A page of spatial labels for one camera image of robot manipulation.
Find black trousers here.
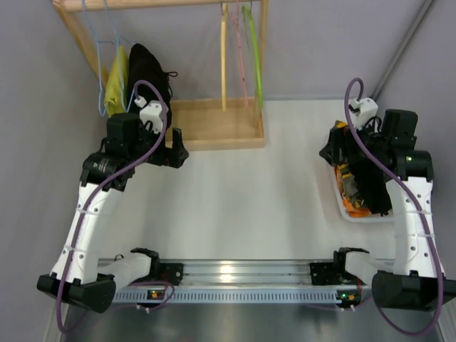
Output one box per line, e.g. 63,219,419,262
126,43,177,128

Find light blue wire hanger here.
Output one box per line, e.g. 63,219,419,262
103,1,133,115

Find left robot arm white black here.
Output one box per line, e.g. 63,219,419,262
37,113,189,313

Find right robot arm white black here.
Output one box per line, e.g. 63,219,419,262
319,110,455,311

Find wooden hanger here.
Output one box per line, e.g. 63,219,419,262
220,1,227,111

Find green hanger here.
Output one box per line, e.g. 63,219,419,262
242,5,264,109

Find pink hanger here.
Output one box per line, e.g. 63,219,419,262
231,1,249,109

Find wooden clothes rack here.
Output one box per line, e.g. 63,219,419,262
53,1,269,151

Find orange camouflage clothes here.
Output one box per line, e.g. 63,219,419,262
333,120,371,219

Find white laundry basket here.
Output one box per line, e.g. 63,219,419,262
331,163,393,224

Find yellow-green garment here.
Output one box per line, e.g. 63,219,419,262
104,46,129,117

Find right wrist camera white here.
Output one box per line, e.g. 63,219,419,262
348,98,378,129

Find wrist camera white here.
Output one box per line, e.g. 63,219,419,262
134,96,168,134
348,98,378,129

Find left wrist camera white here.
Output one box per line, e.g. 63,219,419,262
134,96,168,134

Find aluminium mounting rail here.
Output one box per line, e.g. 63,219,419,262
158,259,333,289

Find grey slotted cable duct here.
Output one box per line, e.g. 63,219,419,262
113,287,342,304

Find grey wall conduit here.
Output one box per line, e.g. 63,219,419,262
371,0,437,101

